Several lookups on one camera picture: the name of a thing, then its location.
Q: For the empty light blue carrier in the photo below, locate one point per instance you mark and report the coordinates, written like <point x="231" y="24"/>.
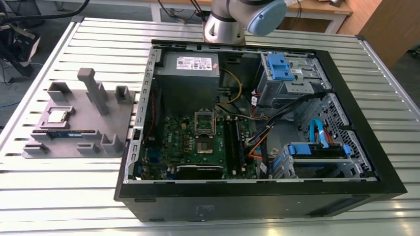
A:
<point x="275" y="164"/>

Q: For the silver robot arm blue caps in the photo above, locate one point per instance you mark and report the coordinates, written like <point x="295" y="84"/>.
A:
<point x="223" y="27"/>

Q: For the grey power supply unit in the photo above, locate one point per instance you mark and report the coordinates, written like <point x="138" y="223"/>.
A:
<point x="171" y="61"/>

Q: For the blue plastic drive latch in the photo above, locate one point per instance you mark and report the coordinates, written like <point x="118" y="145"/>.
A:
<point x="278" y="60"/>
<point x="286" y="75"/>

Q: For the thin metal locking lever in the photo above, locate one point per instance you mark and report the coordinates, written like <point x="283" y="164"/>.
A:
<point x="215" y="125"/>

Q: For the hard disk in blue carrier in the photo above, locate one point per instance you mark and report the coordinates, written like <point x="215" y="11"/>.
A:
<point x="300" y="150"/>

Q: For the grey parts rack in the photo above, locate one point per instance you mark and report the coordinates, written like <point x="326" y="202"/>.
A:
<point x="82" y="125"/>

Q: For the RAM stick with blue label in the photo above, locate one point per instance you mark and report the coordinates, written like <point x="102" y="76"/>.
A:
<point x="74" y="134"/>

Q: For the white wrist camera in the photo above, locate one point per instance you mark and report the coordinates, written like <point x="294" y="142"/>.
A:
<point x="36" y="46"/>

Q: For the wooden cabinet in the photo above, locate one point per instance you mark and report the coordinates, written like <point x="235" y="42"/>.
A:
<point x="390" y="29"/>

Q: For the green motherboard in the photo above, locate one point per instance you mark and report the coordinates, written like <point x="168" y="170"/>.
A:
<point x="178" y="147"/>

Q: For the perforated metal disk bay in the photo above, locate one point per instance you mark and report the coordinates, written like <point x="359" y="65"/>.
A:
<point x="356" y="167"/>

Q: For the wooden desk white frame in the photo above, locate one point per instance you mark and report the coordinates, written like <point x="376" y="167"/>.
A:
<point x="328" y="11"/>

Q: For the black graphics card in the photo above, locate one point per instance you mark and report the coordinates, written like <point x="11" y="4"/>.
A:
<point x="198" y="172"/>

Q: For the silver CPU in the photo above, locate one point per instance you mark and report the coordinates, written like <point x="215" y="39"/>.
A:
<point x="58" y="116"/>

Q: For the CPU socket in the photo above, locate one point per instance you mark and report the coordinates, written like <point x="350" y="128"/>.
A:
<point x="204" y="147"/>

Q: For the black PC case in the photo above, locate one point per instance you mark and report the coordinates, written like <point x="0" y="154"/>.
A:
<point x="263" y="196"/>

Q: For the grey metal drive cage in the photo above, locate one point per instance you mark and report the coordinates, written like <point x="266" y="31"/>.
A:
<point x="302" y="87"/>

